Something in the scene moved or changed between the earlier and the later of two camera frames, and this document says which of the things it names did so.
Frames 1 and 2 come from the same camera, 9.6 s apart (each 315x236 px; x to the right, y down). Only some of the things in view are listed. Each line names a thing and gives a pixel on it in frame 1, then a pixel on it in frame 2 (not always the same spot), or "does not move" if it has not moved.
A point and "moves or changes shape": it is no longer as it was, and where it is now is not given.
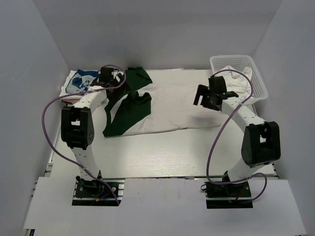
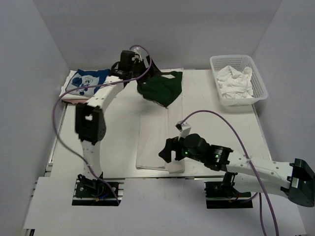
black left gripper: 123,89 to 151,72
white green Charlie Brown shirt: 159,101 moves or changes shape
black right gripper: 202,90 to 172,144
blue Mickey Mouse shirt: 80,81 does not move
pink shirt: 71,101 does not move
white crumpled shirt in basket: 236,82 does not move
